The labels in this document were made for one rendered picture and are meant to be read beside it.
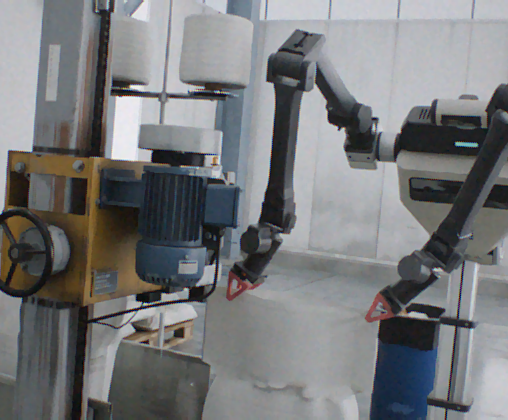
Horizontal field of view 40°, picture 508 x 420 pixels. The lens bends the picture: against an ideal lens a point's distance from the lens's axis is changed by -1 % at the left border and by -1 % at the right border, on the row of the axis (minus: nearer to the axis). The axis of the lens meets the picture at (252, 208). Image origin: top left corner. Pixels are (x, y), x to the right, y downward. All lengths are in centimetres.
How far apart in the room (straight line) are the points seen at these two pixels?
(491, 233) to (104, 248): 111
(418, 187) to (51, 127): 103
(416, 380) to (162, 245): 263
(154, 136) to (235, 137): 904
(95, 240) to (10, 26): 570
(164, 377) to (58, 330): 84
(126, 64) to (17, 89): 546
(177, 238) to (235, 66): 41
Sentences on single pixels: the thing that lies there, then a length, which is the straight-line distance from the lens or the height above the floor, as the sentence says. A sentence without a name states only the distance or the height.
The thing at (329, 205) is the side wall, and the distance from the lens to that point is 1016.
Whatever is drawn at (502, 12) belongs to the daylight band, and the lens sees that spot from 1000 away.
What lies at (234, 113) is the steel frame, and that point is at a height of 216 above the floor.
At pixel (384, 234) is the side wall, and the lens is 995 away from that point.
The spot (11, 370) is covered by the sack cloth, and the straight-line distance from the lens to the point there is 219.
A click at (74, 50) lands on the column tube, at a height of 156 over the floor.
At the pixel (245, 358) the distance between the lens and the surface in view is 181.
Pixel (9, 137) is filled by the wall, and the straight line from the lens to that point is 712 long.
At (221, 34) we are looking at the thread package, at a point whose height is 163.
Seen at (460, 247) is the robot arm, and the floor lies 121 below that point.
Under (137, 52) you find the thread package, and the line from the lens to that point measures 176.
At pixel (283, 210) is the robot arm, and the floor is 125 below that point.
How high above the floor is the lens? 134
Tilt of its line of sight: 3 degrees down
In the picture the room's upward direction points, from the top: 5 degrees clockwise
